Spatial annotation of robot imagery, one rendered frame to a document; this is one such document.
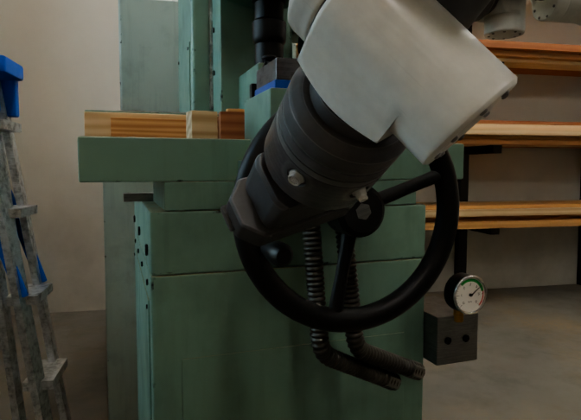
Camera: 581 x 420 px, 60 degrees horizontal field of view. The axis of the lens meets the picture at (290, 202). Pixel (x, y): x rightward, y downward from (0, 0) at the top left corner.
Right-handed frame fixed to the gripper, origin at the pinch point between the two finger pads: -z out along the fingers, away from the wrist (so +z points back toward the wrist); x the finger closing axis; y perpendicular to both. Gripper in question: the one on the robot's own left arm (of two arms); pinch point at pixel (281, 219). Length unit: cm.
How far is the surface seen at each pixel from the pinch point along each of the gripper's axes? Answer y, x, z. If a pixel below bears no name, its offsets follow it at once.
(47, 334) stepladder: 31, -28, -127
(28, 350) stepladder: 24, -32, -112
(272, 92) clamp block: 18.1, 9.8, -6.5
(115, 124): 33.6, -5.0, -29.3
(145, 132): 31.2, -0.9, -29.9
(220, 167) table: 16.5, 4.2, -19.4
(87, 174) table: 20.8, -12.7, -19.9
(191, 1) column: 61, 19, -33
